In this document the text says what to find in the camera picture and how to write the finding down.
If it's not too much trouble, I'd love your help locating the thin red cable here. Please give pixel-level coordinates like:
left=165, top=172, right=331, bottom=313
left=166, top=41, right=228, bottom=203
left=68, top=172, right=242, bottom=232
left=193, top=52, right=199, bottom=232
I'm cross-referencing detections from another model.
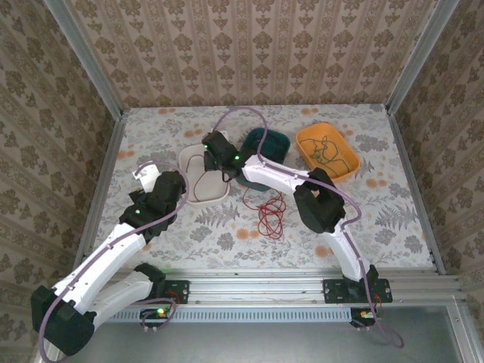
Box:
left=187, top=153, right=289, bottom=240

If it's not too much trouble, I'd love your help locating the thin green cable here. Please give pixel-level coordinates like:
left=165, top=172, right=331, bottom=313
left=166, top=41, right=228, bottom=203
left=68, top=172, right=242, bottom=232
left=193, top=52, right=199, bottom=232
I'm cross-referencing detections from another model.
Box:
left=300, top=135, right=351, bottom=177

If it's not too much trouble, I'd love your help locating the white plastic tray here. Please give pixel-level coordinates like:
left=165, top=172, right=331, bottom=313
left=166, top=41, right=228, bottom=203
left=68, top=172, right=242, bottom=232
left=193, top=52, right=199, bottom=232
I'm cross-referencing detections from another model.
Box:
left=178, top=145, right=231, bottom=205

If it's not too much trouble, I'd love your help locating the teal plastic tray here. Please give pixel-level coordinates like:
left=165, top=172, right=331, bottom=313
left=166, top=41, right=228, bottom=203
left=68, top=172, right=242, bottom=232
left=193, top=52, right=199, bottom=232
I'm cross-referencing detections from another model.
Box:
left=236, top=127, right=291, bottom=192

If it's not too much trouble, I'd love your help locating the floral table cover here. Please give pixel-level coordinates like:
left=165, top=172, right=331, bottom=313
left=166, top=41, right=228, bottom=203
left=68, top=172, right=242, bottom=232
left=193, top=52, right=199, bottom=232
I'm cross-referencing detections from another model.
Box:
left=87, top=104, right=436, bottom=271

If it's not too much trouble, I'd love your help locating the orange plastic tray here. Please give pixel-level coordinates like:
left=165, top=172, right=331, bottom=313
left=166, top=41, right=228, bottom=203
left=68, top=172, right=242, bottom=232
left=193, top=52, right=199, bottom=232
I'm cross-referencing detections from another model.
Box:
left=295, top=121, right=361, bottom=183

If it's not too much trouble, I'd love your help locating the small black controller box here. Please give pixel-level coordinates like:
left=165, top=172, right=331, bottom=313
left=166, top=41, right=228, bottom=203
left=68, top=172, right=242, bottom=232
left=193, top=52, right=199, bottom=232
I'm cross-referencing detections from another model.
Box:
left=140, top=308, right=171, bottom=328
left=349, top=306, right=381, bottom=328

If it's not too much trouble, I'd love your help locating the grey metal panel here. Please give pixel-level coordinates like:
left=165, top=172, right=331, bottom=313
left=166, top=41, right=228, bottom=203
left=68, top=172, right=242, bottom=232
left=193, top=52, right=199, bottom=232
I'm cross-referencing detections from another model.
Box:
left=36, top=302, right=484, bottom=363

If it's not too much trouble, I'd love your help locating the aluminium side rail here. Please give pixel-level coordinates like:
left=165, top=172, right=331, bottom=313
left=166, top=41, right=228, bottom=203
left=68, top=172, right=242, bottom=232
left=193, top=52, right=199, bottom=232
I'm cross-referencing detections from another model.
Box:
left=70, top=112, right=128, bottom=274
left=384, top=104, right=448, bottom=275

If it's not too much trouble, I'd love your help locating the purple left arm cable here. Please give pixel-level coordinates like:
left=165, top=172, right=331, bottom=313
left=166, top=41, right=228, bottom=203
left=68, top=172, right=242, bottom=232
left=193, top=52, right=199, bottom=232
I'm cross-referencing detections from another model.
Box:
left=39, top=161, right=189, bottom=362

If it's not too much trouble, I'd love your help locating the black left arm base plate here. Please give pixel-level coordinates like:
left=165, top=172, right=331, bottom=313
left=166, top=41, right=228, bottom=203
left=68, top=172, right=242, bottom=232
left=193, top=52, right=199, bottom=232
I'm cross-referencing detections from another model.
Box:
left=123, top=278, right=190, bottom=306

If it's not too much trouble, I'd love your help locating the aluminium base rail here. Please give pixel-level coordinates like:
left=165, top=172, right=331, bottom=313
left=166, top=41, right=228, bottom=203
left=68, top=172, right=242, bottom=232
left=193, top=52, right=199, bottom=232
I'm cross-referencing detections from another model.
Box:
left=56, top=267, right=463, bottom=306

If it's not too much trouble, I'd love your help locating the grey slotted cable duct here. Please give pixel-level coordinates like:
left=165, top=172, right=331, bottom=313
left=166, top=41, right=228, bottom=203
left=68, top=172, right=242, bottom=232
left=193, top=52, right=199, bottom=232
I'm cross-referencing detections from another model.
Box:
left=94, top=306, right=352, bottom=323

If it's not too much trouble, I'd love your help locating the aluminium frame post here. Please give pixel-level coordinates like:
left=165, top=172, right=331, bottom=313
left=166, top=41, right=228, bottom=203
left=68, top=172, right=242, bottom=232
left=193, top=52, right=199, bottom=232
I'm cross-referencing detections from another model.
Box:
left=44, top=0, right=126, bottom=119
left=384, top=0, right=455, bottom=114

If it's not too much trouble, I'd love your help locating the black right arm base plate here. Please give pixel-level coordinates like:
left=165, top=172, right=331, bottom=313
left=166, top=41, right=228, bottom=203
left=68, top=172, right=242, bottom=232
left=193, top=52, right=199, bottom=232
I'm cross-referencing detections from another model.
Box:
left=323, top=278, right=392, bottom=304

